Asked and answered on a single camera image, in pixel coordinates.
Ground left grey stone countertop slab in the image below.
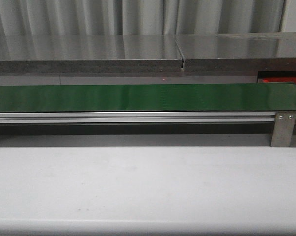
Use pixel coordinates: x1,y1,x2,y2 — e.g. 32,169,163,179
0,35,183,74

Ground aluminium conveyor side rail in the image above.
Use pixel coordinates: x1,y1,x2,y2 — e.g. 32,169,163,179
0,111,276,125

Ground right grey stone countertop slab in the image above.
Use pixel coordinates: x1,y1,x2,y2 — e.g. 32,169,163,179
176,32,296,72

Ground red bin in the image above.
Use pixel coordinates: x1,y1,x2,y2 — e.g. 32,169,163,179
258,77,296,85

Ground grey pleated curtain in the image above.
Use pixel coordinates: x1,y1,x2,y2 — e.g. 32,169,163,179
0,0,285,36

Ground green conveyor belt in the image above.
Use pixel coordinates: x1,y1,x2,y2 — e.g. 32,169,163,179
0,83,296,112

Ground steel conveyor support bracket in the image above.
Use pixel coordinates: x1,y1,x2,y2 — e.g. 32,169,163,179
271,111,296,147

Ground grey stone countertop slab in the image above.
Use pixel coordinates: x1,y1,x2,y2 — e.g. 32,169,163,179
0,35,183,74
176,32,296,72

